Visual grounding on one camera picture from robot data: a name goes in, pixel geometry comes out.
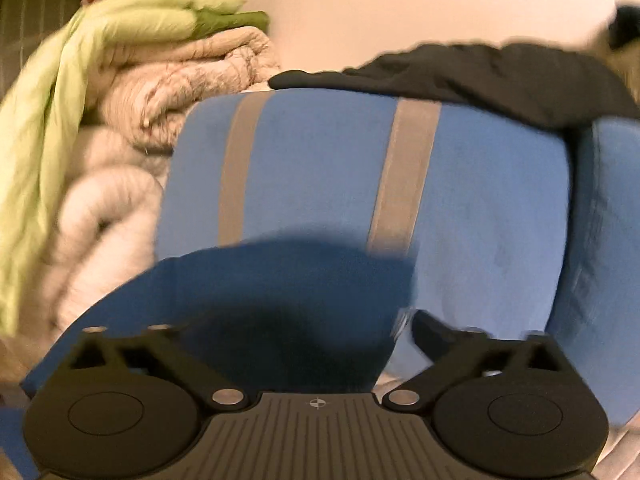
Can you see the blue grey-striped pillow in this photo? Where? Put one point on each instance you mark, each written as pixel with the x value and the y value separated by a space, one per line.
pixel 320 170
pixel 605 240

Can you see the dark blue garment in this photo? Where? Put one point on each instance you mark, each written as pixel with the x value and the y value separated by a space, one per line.
pixel 280 300

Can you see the dark plaid cloth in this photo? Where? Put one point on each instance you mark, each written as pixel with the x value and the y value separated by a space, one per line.
pixel 35 15

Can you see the black cloth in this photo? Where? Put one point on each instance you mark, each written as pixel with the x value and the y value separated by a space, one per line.
pixel 490 77

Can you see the beige quilted bedspread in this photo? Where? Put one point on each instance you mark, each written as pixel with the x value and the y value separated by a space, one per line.
pixel 622 455

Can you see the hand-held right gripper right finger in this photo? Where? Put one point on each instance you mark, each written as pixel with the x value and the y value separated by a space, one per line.
pixel 429 332

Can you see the beige folded quilt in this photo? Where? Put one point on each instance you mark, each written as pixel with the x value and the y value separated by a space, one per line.
pixel 190 75

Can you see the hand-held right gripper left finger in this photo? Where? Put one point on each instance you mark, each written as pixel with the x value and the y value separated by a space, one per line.
pixel 175 355

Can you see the black and white plush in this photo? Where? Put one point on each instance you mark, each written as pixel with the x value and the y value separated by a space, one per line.
pixel 620 30

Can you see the light green quilt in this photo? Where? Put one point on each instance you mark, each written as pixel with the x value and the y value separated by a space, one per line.
pixel 55 125

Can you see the white fluffy blanket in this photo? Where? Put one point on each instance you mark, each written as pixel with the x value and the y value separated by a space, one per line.
pixel 105 220

